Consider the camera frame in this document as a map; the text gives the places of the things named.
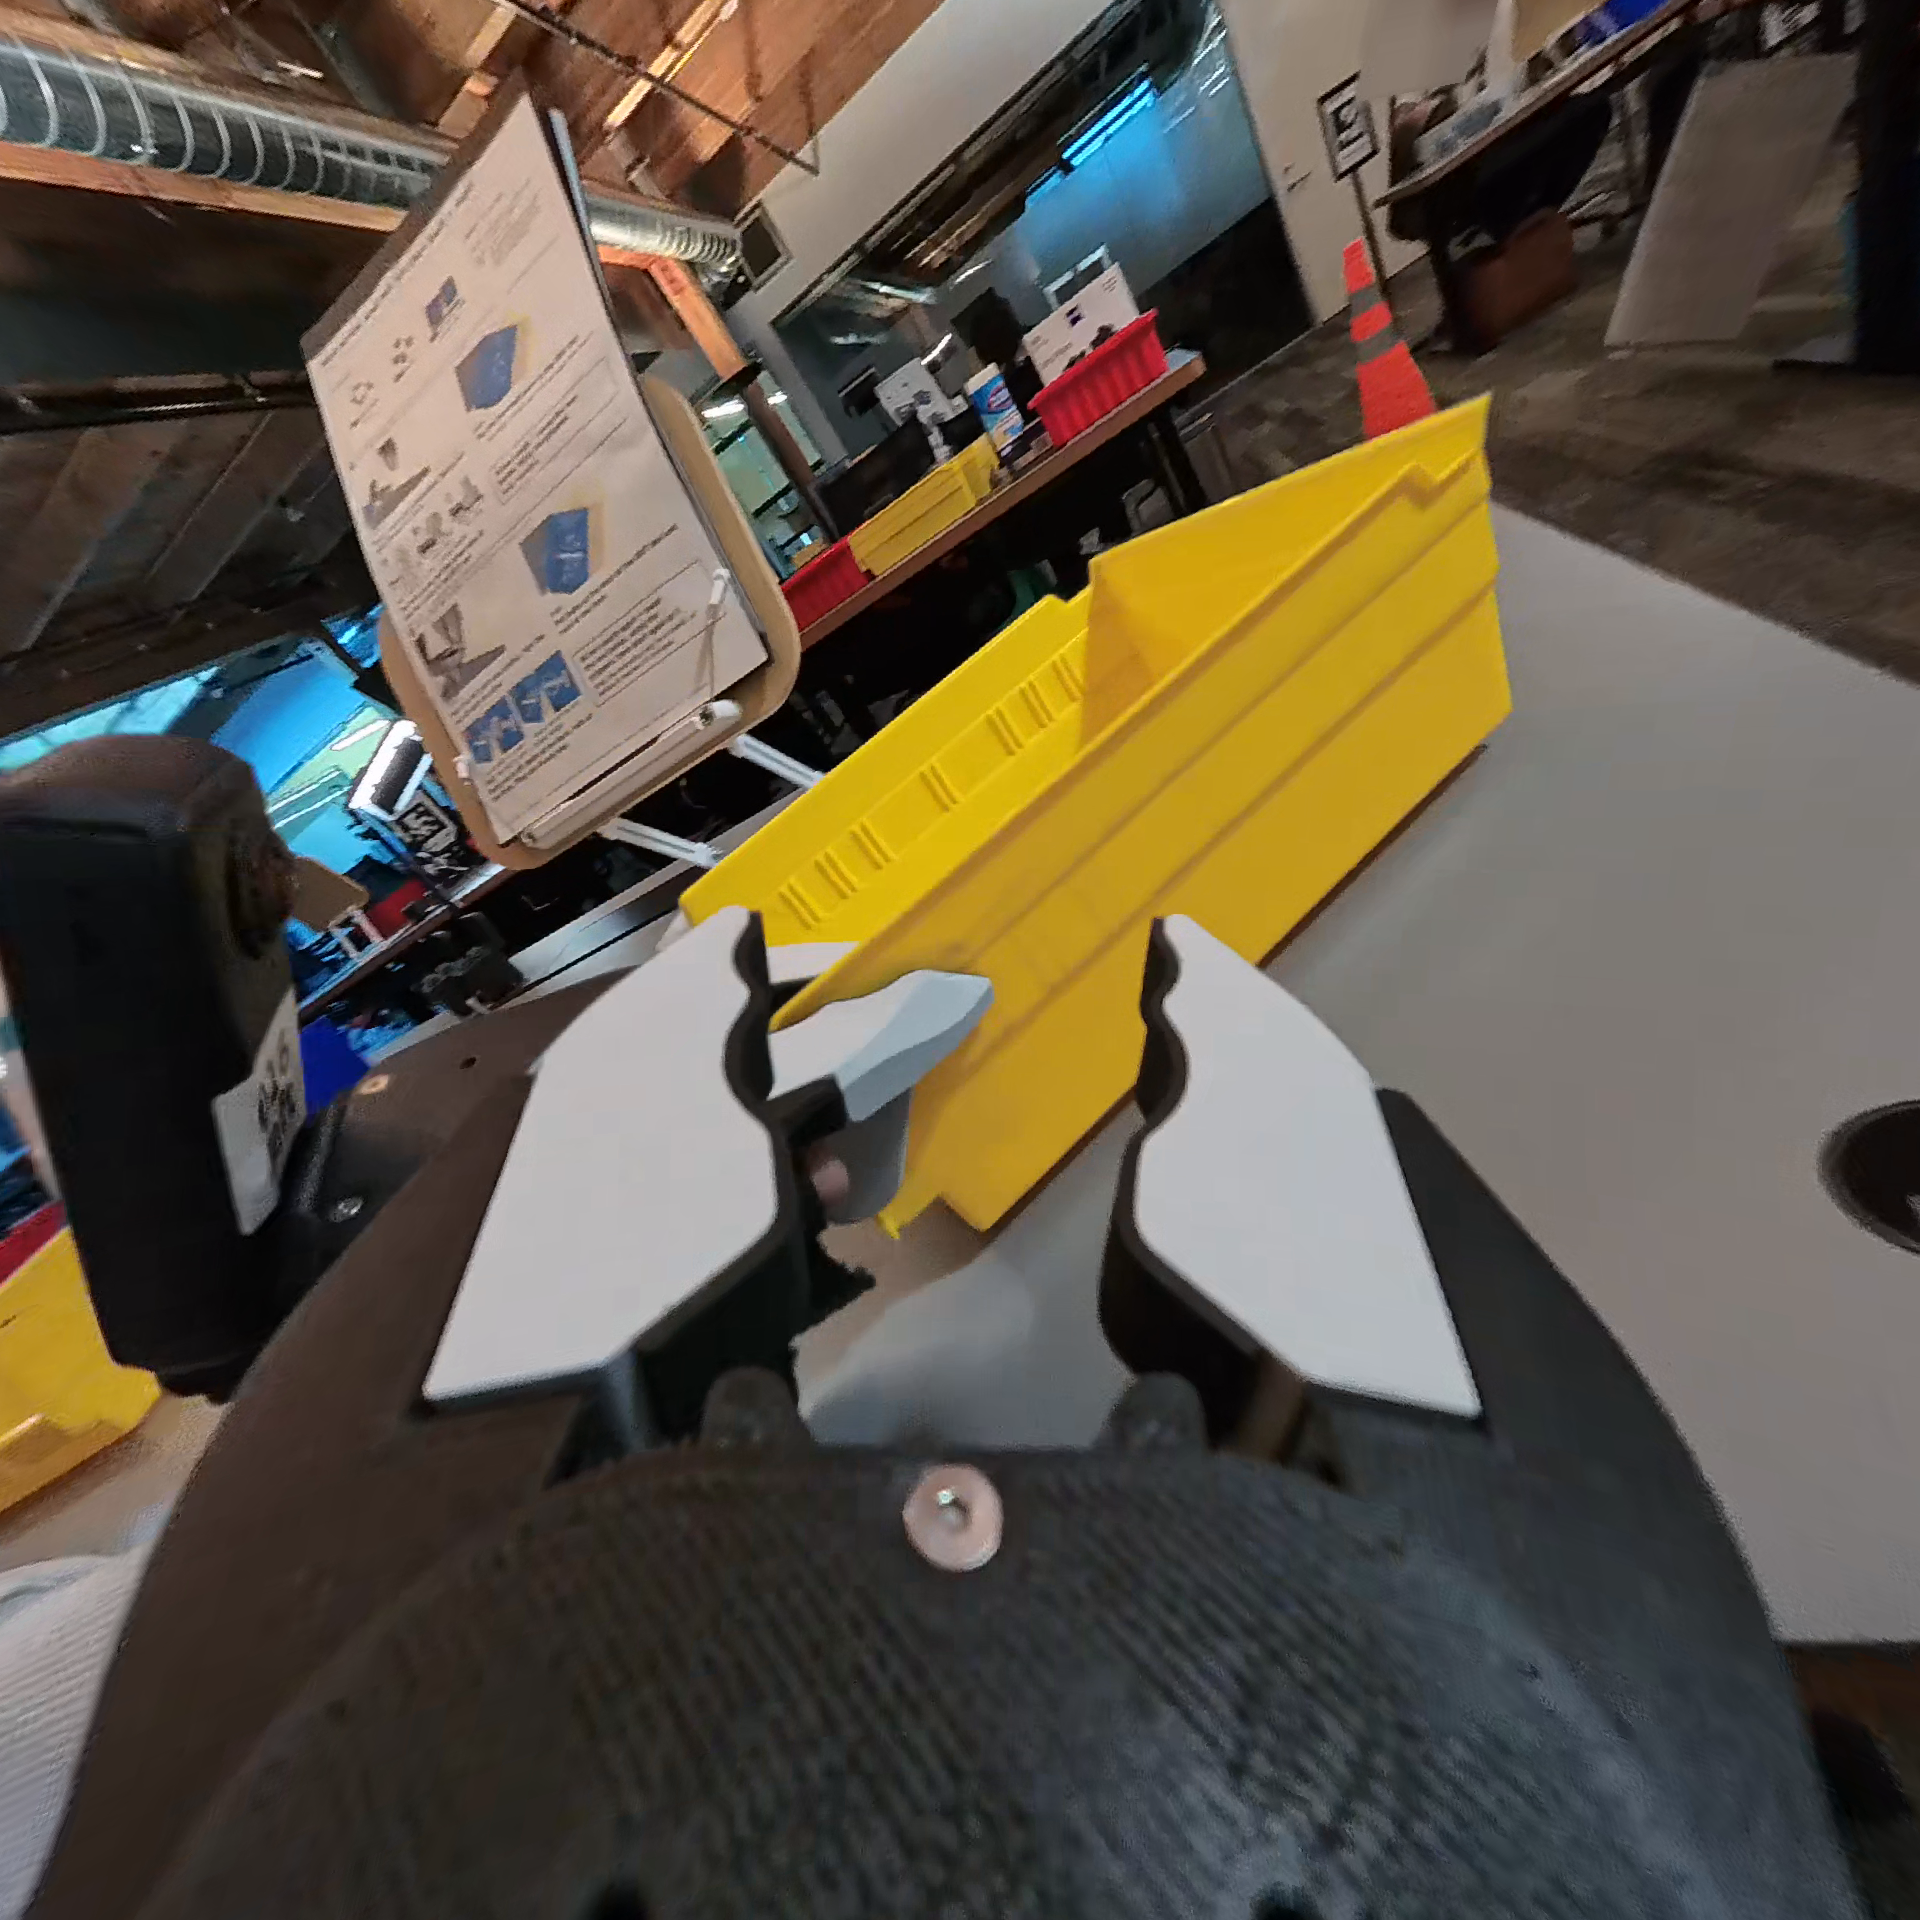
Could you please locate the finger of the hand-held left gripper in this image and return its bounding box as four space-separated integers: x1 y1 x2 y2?
767 972 994 1124
810 1098 915 1224

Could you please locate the wooden backing board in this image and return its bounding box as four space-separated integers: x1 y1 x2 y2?
374 376 802 870

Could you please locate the silver ventilation duct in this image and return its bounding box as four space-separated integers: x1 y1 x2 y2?
0 36 450 202

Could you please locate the large red bin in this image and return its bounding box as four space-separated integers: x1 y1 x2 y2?
1028 310 1171 446

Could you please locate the wooden table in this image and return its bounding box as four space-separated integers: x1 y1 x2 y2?
795 348 1210 631

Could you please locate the small red bin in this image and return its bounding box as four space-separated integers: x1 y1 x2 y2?
779 540 871 631

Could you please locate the white printed box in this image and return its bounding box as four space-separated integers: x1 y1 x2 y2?
1026 263 1130 378

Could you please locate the orange traffic cone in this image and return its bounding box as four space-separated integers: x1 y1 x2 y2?
1339 236 1442 443

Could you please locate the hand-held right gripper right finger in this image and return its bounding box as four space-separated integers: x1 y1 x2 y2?
1128 912 1482 1426

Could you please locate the grey desk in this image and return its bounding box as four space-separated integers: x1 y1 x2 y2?
0 502 1920 1644

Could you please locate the white panel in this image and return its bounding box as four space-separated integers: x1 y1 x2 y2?
1601 50 1863 364

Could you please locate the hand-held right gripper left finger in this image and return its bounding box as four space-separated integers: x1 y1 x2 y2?
422 908 786 1402

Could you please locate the printed instruction sheet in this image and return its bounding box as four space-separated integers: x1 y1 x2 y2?
306 98 771 843

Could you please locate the small yellow bin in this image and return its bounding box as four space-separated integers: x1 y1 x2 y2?
846 435 1001 577

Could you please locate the yellow plastic bin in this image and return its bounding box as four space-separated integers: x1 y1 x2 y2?
0 1223 164 1516
680 392 1508 1239

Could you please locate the black desk grommet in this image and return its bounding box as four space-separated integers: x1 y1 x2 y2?
1816 1100 1920 1255

